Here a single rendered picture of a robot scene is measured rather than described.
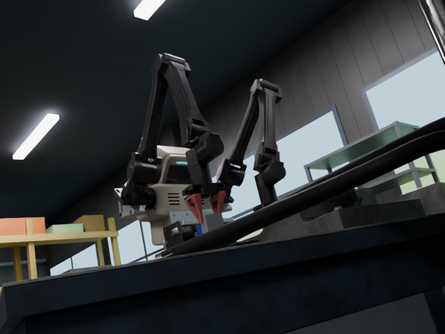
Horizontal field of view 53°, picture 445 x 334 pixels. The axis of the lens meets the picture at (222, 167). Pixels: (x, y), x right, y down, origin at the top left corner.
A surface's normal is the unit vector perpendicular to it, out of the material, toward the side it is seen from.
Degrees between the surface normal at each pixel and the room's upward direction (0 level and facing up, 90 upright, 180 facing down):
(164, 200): 98
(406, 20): 90
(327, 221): 90
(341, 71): 90
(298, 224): 90
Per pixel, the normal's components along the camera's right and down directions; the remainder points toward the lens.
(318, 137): -0.73, -0.04
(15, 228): 0.65, -0.36
